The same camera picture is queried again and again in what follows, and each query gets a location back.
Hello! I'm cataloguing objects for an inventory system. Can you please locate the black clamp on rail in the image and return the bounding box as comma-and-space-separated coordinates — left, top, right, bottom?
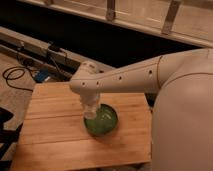
46, 42, 67, 58

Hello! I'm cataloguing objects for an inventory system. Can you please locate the green ceramic bowl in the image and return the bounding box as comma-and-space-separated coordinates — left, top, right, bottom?
84, 104, 118, 136

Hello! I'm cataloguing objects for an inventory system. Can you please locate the metal floor rail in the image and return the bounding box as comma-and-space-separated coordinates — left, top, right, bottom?
0, 26, 113, 79

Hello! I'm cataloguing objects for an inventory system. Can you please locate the black cable loop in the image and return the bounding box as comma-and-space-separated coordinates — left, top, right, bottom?
2, 65, 36, 93

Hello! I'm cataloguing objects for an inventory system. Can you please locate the blue box on floor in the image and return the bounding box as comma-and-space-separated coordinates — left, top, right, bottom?
34, 70, 50, 83

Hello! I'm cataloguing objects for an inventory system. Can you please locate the white plastic bottle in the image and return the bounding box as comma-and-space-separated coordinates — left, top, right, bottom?
83, 105, 98, 119

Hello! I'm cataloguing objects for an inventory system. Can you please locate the black chair base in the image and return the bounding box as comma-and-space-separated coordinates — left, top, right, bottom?
0, 107, 22, 166

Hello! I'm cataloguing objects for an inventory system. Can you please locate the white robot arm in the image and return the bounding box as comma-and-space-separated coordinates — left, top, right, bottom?
70, 48, 213, 171

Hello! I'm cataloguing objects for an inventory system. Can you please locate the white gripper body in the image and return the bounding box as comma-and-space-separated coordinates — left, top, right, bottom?
80, 93, 100, 107

